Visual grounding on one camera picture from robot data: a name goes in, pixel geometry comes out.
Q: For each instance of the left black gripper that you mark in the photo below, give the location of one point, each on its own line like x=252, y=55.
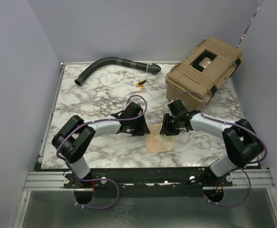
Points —
x=142, y=128

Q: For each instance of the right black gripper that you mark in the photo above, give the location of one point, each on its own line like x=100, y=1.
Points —
x=166, y=127

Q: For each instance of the pink tan envelope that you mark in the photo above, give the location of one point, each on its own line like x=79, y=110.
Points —
x=155, y=142

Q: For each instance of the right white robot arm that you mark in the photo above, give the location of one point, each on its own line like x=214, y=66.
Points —
x=241, y=142

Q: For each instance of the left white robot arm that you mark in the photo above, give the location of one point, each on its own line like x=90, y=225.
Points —
x=73, y=139

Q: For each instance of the small yellow black tool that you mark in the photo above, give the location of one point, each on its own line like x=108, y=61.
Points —
x=141, y=84

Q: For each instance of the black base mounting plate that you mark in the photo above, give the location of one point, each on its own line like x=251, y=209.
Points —
x=148, y=182

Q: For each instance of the tan plastic toolbox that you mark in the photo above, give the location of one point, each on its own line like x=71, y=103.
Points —
x=200, y=75

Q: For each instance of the aluminium rail frame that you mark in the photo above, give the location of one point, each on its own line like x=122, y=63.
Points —
x=52, y=206

